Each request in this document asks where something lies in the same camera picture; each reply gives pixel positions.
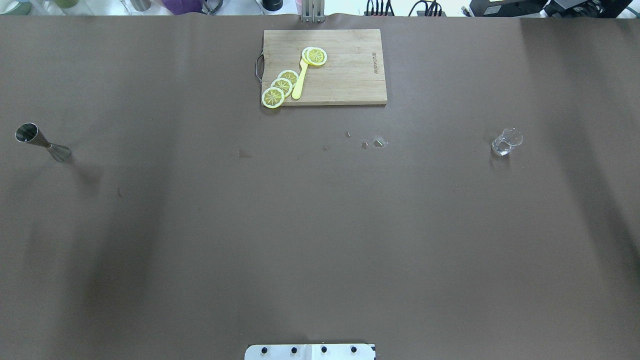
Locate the lemon slice near knife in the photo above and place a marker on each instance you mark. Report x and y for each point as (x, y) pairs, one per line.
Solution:
(289, 74)

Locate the aluminium frame post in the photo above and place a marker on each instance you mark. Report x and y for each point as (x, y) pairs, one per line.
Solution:
(312, 11)

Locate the black thermos bottle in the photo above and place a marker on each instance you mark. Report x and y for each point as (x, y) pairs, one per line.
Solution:
(272, 5)

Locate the purple cloth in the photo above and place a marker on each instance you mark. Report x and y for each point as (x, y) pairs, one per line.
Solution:
(180, 7)

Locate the clear glass measuring cup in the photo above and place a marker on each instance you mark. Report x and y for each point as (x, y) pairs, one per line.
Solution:
(507, 141)

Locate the steel double jigger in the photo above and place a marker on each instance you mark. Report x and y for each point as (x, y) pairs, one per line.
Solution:
(30, 133)

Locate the lemon slice on handle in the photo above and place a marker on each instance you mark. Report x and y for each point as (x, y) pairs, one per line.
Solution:
(314, 56)

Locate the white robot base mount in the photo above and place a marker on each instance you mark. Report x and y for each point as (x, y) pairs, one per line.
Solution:
(311, 351)

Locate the lemon slice middle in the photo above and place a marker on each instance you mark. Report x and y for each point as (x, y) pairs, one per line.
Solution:
(283, 84)

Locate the yellow plastic knife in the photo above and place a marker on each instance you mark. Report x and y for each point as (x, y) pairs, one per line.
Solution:
(299, 85)

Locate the bamboo cutting board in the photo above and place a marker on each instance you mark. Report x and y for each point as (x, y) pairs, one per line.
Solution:
(354, 73)

